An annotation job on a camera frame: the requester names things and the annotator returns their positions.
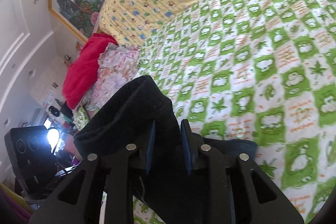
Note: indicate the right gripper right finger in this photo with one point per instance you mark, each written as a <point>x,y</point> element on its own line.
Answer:
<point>236,189</point>

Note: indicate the red fleece blanket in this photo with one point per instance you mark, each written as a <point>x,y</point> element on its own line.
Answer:
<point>82,73</point>

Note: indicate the black pants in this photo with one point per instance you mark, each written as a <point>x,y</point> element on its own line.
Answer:
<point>139,111</point>

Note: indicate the green white patterned bedsheet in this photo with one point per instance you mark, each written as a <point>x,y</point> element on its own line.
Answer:
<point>259,70</point>

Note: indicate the black induction cooker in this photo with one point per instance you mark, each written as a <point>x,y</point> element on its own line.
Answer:
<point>31,157</point>

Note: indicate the floral pink fabric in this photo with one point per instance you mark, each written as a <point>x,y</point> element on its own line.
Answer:
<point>117,65</point>

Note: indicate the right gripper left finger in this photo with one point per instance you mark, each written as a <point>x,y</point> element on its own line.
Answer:
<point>77,199</point>

